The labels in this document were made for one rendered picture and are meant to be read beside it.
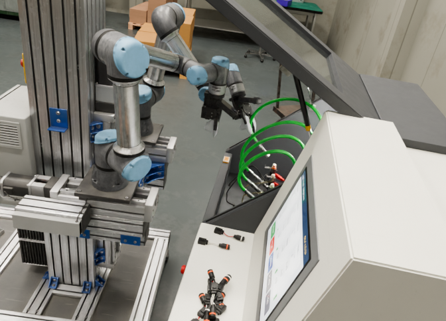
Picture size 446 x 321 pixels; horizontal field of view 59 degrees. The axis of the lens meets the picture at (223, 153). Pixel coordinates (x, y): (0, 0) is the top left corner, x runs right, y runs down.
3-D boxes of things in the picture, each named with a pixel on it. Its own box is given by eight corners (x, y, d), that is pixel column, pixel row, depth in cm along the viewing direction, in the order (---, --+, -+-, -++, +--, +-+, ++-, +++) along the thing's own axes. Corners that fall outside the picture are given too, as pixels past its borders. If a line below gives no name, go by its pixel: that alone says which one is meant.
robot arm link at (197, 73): (178, 79, 162) (198, 75, 169) (197, 89, 156) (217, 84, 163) (180, 61, 158) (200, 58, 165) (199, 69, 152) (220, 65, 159)
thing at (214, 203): (221, 176, 228) (225, 152, 220) (228, 177, 227) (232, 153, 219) (198, 249, 174) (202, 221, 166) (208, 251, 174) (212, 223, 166)
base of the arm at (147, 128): (120, 134, 203) (120, 116, 198) (128, 121, 216) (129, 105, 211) (149, 138, 203) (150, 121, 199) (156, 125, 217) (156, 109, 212)
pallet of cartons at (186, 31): (122, 71, 584) (123, 15, 545) (144, 48, 699) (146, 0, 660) (185, 81, 585) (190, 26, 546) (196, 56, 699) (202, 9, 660)
